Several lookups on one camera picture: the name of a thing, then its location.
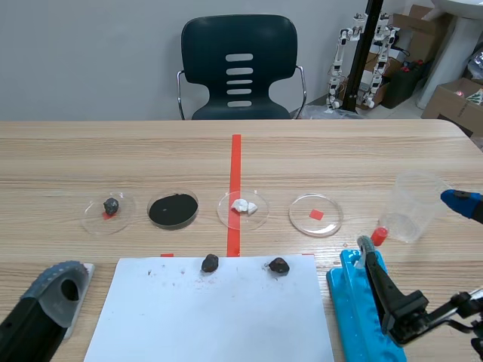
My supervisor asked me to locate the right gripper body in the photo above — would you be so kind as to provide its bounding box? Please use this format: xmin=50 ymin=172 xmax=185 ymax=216
xmin=380 ymin=288 xmax=483 ymax=346

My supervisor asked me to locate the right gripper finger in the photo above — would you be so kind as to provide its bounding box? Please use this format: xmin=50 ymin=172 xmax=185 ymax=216
xmin=356 ymin=235 xmax=403 ymax=314
xmin=440 ymin=189 xmax=483 ymax=224

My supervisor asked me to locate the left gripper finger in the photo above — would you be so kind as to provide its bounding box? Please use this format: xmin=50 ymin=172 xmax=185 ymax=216
xmin=0 ymin=260 xmax=90 ymax=362

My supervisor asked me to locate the turquoise rack with round holes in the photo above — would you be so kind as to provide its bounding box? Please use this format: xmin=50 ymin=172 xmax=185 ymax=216
xmin=326 ymin=248 xmax=408 ymax=362

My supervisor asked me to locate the clear plastic beaker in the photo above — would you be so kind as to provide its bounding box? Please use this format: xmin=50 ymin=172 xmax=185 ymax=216
xmin=379 ymin=170 xmax=452 ymax=244

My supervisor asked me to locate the clear glass dish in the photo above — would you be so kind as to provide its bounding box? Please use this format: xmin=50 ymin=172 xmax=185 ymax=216
xmin=288 ymin=192 xmax=345 ymax=238
xmin=81 ymin=192 xmax=137 ymax=237
xmin=217 ymin=190 xmax=271 ymax=232

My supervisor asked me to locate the brown cardboard box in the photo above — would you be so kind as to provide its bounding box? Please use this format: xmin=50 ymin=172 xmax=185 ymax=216
xmin=391 ymin=4 xmax=454 ymax=64
xmin=421 ymin=78 xmax=483 ymax=139

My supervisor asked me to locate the black canister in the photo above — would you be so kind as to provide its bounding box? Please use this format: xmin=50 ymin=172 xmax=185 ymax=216
xmin=383 ymin=62 xmax=426 ymax=110

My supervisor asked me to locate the white sheet of paper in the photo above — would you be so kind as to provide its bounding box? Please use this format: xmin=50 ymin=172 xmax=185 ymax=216
xmin=83 ymin=253 xmax=336 ymax=362

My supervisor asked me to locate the black metal pole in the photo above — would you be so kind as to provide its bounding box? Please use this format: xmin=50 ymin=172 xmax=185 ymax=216
xmin=341 ymin=0 xmax=385 ymax=114

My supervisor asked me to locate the glass dish with black powder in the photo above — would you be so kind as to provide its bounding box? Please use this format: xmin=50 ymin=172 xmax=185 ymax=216
xmin=146 ymin=191 xmax=201 ymax=231

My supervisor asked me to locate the dark blue chair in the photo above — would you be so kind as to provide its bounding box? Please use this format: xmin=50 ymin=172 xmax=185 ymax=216
xmin=176 ymin=14 xmax=307 ymax=121

